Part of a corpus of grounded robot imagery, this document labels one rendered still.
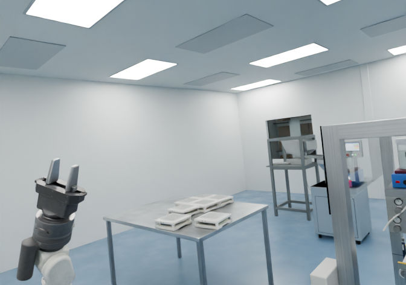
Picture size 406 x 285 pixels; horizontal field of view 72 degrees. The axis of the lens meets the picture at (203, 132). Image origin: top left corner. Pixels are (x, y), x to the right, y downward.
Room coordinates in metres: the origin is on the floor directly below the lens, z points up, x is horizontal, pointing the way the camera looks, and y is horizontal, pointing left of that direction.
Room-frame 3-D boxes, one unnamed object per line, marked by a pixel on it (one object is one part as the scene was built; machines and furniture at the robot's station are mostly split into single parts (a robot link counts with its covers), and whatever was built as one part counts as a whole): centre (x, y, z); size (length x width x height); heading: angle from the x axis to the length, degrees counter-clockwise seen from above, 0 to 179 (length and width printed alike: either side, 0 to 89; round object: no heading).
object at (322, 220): (4.18, -1.93, 0.38); 0.63 x 0.57 x 0.76; 46
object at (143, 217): (3.12, 0.30, 0.83); 1.50 x 1.10 x 0.04; 48
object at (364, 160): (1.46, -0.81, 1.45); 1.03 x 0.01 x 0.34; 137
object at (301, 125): (7.38, -2.29, 1.43); 1.32 x 0.01 x 1.11; 46
